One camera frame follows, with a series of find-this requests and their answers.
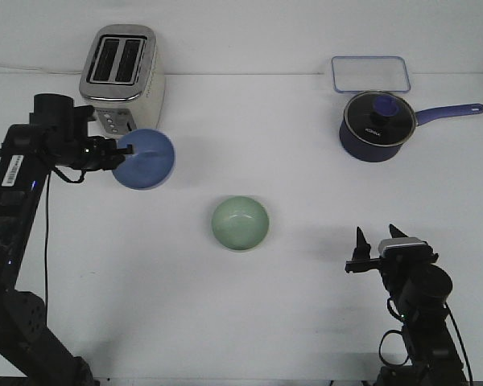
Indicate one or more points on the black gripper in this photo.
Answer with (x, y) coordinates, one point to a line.
(394, 271)
(66, 140)

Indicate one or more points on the blue bowl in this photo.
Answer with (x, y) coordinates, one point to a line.
(151, 162)

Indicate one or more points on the green bowl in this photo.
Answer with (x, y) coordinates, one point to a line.
(240, 223)

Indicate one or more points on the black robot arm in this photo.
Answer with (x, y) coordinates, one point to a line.
(25, 339)
(418, 292)

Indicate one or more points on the silver two-slot toaster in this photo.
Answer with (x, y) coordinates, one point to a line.
(123, 79)

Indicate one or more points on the glass pot lid blue knob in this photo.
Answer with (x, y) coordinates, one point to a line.
(380, 118)

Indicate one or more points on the clear blue-rimmed container lid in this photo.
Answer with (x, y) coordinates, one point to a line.
(359, 73)

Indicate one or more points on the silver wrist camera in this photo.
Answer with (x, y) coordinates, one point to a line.
(406, 246)

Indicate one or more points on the blue saucepan with handle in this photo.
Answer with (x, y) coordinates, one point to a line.
(371, 153)

